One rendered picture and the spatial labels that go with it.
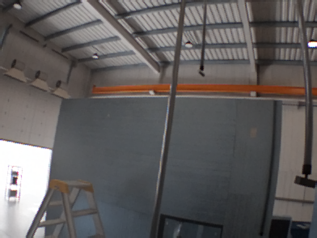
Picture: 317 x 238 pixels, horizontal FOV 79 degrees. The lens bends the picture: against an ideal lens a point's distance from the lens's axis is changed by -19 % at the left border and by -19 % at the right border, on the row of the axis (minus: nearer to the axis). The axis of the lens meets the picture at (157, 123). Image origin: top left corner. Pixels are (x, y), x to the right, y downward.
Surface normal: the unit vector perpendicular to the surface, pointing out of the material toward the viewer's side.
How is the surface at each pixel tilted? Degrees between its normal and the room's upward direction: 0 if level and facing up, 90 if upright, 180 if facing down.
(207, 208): 90
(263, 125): 90
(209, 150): 90
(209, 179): 90
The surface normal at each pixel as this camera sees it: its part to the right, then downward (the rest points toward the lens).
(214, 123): -0.43, -0.21
